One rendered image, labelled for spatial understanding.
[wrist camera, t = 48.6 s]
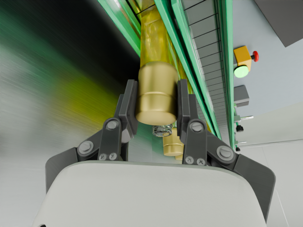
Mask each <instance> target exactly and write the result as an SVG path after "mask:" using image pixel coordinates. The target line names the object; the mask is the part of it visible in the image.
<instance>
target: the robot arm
mask: <svg viewBox="0 0 303 227"><path fill-rule="evenodd" d="M137 93H138V82H137V81H135V80H134V79H131V80H128V82H127V86H126V89H125V93H124V94H120V96H119V100H118V103H117V106H116V110H115V114H114V117H112V118H109V119H107V120H106V121H105V122H104V124H103V128H102V129H101V130H99V131H98V132H96V133H95V134H93V135H92V136H90V137H89V138H87V139H86V140H84V141H83V142H82V143H80V145H79V146H78V147H73V148H71V149H69V150H66V151H64V152H62V153H59V154H57V155H55V156H53V157H51V158H49V159H48V160H47V162H46V165H45V175H46V196H45V198H44V200H43V202H42V204H41V206H40V208H39V210H38V213H37V215H36V217H35V219H34V221H33V224H32V226H31V227H267V226H266V223H267V219H268V214H269V210H270V205H271V200H272V196H273V192H274V187H275V182H276V176H275V174H274V172H273V171H272V170H271V169H270V168H268V167H266V166H264V165H262V164H260V163H258V162H256V161H254V160H252V159H250V158H248V157H246V156H244V155H242V154H237V153H235V152H234V150H233V149H232V148H231V147H230V146H229V145H227V144H226V143H224V142H223V141H222V140H221V139H219V138H218V137H216V136H215V135H214V134H212V133H211V132H210V131H208V130H207V125H206V123H205V122H204V121H202V120H201V119H199V116H198V109H197V100H196V95H195V94H188V84H187V79H180V81H178V85H177V95H178V103H177V104H178V118H177V136H179V139H180V141H181V142H182V143H183V144H184V149H183V158H182V164H172V163H148V162H129V161H128V153H129V141H130V140H131V138H134V135H136V134H137V129H138V120H137V119H136V117H135V110H136V102H137ZM207 165H208V166H207Z"/></svg>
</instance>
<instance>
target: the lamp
mask: <svg viewBox="0 0 303 227"><path fill-rule="evenodd" d="M234 73H235V76H236V77H244V76H246V75H247V74H248V67H247V65H239V66H237V67H236V68H235V69H234Z"/></svg>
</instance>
